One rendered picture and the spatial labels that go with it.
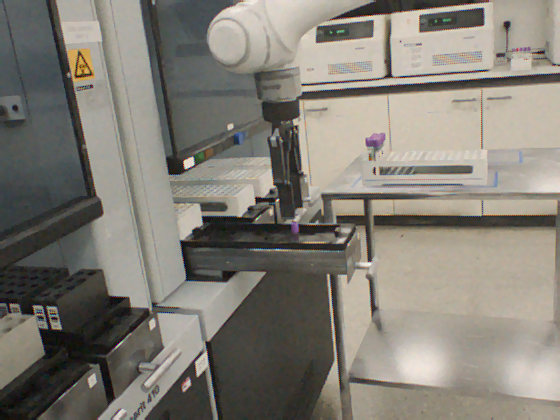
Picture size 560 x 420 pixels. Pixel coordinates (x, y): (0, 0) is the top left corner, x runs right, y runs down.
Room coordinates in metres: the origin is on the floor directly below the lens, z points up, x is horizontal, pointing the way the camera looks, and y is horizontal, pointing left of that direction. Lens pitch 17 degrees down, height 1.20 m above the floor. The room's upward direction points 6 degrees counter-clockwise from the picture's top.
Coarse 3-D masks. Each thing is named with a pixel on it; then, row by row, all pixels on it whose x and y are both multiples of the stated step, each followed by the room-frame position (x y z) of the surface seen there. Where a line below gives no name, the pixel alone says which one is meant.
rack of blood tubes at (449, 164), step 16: (384, 160) 1.38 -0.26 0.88; (400, 160) 1.35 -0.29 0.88; (416, 160) 1.33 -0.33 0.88; (432, 160) 1.32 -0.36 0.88; (448, 160) 1.30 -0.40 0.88; (464, 160) 1.29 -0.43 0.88; (480, 160) 1.27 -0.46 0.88; (368, 176) 1.37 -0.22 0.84; (384, 176) 1.36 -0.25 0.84; (400, 176) 1.34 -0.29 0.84; (416, 176) 1.33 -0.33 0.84; (432, 176) 1.32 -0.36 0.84; (448, 176) 1.30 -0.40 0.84; (464, 176) 1.29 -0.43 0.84; (480, 176) 1.27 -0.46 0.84
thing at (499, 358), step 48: (336, 192) 1.35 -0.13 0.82; (384, 192) 1.30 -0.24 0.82; (432, 192) 1.26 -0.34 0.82; (480, 192) 1.22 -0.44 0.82; (528, 192) 1.18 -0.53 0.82; (336, 288) 1.36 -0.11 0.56; (336, 336) 1.36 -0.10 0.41; (384, 336) 1.56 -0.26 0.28; (432, 336) 1.53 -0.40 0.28; (480, 336) 1.50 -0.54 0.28; (528, 336) 1.47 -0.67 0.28; (384, 384) 1.33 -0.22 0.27; (432, 384) 1.29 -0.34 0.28; (480, 384) 1.27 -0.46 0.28; (528, 384) 1.24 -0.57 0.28
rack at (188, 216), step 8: (176, 208) 1.21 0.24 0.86; (184, 208) 1.20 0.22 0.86; (192, 208) 1.19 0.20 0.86; (200, 208) 1.21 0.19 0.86; (176, 216) 1.14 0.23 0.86; (184, 216) 1.15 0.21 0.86; (192, 216) 1.18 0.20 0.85; (200, 216) 1.21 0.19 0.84; (184, 224) 1.14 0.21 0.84; (192, 224) 1.17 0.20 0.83; (200, 224) 1.20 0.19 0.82; (184, 232) 1.14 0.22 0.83
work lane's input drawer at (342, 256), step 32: (224, 224) 1.20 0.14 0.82; (256, 224) 1.18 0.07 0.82; (288, 224) 1.15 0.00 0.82; (320, 224) 1.13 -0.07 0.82; (352, 224) 1.10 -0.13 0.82; (192, 256) 1.10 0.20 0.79; (224, 256) 1.07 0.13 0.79; (256, 256) 1.05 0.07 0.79; (288, 256) 1.03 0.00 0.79; (320, 256) 1.00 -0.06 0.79; (352, 256) 1.04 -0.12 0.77
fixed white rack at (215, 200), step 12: (180, 192) 1.34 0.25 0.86; (192, 192) 1.33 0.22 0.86; (204, 192) 1.31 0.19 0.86; (216, 192) 1.31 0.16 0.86; (228, 192) 1.30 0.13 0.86; (240, 192) 1.28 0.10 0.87; (252, 192) 1.32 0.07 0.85; (204, 204) 1.38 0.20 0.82; (216, 204) 1.37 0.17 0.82; (228, 204) 1.25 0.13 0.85; (240, 204) 1.25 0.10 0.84; (252, 204) 1.32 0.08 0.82; (204, 216) 1.28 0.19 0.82; (216, 216) 1.27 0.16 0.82; (228, 216) 1.26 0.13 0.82; (240, 216) 1.25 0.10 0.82
